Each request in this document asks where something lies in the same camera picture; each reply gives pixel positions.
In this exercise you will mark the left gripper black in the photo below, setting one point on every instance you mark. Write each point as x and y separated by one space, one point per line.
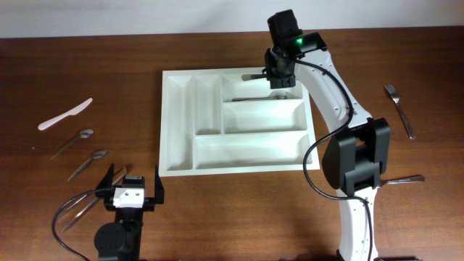
148 204

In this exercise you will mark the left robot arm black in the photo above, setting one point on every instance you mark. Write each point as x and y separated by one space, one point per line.
121 239

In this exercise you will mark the metal fork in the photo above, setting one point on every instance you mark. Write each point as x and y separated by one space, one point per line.
408 179
395 96

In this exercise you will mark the small teaspoon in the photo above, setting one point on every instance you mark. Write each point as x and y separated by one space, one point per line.
95 156
82 134

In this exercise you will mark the white plastic cutlery tray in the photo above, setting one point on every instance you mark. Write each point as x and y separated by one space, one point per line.
204 133

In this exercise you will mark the small teaspoon lower left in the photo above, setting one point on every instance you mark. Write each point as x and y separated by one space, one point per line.
95 156

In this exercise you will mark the metal knife near left arm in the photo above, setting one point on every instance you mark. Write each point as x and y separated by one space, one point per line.
118 176

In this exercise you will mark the large metal spoon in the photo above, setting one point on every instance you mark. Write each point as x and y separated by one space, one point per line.
271 97
248 77

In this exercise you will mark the white plastic knife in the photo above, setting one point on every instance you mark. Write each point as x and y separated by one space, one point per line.
72 112

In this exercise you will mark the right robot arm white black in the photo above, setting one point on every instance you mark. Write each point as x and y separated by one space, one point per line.
358 144

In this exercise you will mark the small teaspoon upper left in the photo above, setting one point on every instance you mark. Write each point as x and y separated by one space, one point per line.
82 134

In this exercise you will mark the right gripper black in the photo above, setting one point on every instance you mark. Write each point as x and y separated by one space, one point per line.
275 81

